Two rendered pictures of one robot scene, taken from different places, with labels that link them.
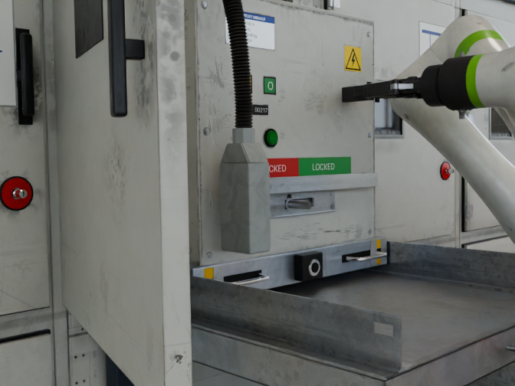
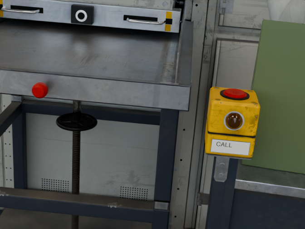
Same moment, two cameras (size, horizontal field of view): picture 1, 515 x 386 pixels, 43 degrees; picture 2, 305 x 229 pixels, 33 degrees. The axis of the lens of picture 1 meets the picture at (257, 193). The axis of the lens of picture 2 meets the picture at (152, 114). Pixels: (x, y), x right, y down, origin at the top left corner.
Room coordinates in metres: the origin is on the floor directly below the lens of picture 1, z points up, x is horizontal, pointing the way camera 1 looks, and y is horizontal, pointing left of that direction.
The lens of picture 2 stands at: (0.42, -1.29, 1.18)
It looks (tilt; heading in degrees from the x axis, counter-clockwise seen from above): 22 degrees down; 47
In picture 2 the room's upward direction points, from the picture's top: 4 degrees clockwise
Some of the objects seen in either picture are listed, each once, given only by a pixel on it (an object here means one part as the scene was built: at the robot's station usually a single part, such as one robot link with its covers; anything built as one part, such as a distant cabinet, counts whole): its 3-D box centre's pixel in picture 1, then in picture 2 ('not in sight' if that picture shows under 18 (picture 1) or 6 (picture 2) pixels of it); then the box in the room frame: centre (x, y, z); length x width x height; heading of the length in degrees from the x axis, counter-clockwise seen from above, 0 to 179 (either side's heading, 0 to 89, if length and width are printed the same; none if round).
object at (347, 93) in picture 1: (356, 93); not in sight; (1.33, -0.20, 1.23); 0.07 x 0.01 x 0.03; 44
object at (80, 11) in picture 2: (309, 266); (82, 14); (1.25, -0.10, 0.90); 0.06 x 0.03 x 0.05; 134
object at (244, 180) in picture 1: (243, 197); not in sight; (1.07, 0.02, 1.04); 0.08 x 0.05 x 0.17; 44
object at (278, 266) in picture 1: (294, 264); (85, 12); (1.27, -0.07, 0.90); 0.54 x 0.05 x 0.06; 134
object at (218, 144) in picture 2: not in sight; (231, 121); (1.09, -0.77, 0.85); 0.08 x 0.08 x 0.10; 44
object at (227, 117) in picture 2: not in sight; (233, 121); (1.06, -0.81, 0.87); 0.03 x 0.01 x 0.03; 134
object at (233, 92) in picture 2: not in sight; (234, 96); (1.09, -0.77, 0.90); 0.04 x 0.04 x 0.02
